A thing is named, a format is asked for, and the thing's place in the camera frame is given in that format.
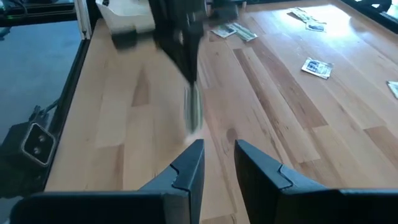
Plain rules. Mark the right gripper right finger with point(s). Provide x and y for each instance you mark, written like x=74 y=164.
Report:
x=311 y=208

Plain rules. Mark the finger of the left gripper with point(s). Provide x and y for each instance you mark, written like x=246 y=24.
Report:
x=193 y=59
x=180 y=59

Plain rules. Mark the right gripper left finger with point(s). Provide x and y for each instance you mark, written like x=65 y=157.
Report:
x=124 y=208

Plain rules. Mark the green striped bandage packet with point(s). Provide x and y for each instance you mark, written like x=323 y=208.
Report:
x=192 y=109
x=393 y=89
x=300 y=14
x=245 y=31

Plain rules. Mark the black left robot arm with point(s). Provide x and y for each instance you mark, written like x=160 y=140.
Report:
x=224 y=11

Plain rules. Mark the grey plastic bin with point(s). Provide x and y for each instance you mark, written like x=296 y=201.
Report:
x=124 y=15

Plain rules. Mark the black control box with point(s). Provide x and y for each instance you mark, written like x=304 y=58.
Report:
x=37 y=14

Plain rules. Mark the aluminium frame post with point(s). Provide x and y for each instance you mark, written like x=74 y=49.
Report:
x=82 y=18

